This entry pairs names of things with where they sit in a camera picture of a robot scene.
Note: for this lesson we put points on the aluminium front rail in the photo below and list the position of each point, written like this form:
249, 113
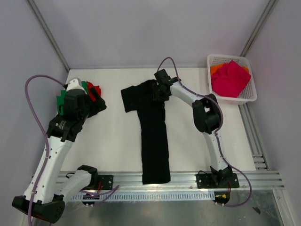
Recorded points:
186, 181

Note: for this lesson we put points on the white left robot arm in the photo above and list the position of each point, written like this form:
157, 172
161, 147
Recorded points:
43, 199

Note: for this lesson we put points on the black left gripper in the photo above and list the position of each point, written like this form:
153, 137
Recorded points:
98, 106

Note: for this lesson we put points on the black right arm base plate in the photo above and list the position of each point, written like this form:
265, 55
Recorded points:
204, 181

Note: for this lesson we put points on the right rear frame post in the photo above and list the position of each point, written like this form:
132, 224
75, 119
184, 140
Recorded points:
263, 18

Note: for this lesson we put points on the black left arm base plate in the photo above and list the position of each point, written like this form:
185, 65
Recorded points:
103, 183

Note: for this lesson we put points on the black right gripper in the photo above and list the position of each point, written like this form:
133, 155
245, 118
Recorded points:
157, 96

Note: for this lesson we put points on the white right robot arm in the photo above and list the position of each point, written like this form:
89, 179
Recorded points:
207, 120

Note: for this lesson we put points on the orange t shirt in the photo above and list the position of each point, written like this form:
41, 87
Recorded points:
215, 68

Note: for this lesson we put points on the red t shirt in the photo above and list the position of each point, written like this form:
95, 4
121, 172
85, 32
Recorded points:
93, 91

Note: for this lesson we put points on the pink t shirt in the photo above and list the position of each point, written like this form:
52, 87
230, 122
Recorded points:
230, 80

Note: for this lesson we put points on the black t shirt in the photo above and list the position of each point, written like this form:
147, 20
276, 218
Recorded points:
154, 142

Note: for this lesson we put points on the green t shirt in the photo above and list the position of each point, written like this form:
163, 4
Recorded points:
60, 98

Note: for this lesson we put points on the left rear frame post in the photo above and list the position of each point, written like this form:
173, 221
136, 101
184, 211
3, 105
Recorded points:
49, 36

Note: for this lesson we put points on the frame post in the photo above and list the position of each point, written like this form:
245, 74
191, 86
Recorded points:
263, 18
49, 36

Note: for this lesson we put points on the grey slotted cable duct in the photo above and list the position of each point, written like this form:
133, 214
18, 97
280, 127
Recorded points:
119, 196

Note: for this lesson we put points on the white plastic basket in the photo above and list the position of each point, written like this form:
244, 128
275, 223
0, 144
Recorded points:
248, 94

